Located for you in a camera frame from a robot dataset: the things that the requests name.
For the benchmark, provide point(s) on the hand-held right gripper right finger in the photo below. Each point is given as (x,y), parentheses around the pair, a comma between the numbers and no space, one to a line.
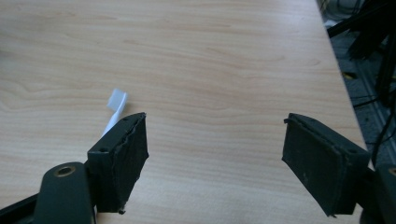
(323,168)

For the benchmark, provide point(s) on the white toothbrush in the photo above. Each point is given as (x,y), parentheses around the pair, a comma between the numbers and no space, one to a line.
(117,104)

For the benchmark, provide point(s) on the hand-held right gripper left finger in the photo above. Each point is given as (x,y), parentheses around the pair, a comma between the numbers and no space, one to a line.
(120,168)

